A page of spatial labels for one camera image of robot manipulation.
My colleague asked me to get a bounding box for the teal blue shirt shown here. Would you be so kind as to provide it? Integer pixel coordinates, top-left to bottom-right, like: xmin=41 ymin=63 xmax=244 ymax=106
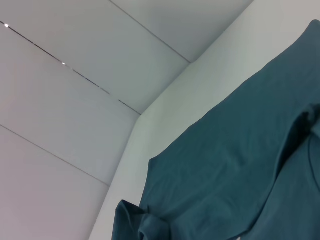
xmin=110 ymin=19 xmax=320 ymax=240

